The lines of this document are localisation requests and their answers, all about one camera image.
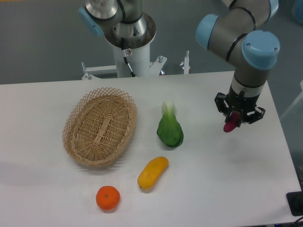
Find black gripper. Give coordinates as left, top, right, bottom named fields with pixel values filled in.
left=214, top=90, right=266, bottom=126

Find purple sweet potato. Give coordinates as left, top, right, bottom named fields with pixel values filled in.
left=223, top=112, right=241, bottom=132

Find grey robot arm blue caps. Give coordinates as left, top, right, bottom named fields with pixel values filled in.
left=79, top=0, right=280, bottom=132

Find green bok choy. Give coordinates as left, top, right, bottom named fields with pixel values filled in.
left=157, top=102, right=184, bottom=148

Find yellow mango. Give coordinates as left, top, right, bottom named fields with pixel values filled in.
left=137, top=157, right=169, bottom=190

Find black device at table edge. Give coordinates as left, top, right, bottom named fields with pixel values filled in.
left=286, top=191, right=303, bottom=217

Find blue object top right corner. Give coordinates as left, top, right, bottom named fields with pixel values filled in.
left=292, top=0, right=303, bottom=25

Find woven wicker basket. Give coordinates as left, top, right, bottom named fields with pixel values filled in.
left=62, top=87, right=137, bottom=166

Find orange tangerine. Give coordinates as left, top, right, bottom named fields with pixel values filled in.
left=96, top=185, right=120, bottom=210

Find white frame at right edge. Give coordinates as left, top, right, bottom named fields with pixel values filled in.
left=280, top=80, right=303, bottom=120

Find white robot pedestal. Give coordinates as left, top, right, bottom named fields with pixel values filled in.
left=80, top=13, right=191, bottom=80

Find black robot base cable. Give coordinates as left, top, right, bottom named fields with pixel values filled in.
left=120, top=37, right=137, bottom=78

